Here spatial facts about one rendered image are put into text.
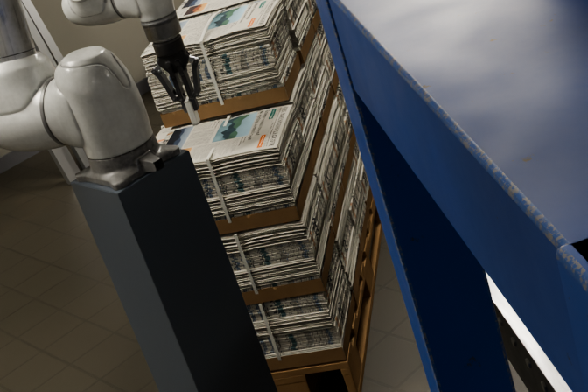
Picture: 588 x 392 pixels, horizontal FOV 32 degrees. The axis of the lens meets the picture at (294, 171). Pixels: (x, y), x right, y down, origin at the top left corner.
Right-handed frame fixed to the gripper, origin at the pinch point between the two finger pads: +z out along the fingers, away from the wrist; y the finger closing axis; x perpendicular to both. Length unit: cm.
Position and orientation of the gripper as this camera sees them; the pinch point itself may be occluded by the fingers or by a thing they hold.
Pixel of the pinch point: (192, 110)
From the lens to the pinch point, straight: 261.6
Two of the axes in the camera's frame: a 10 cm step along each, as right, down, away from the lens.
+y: -9.5, 2.0, 2.5
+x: -1.4, 4.4, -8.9
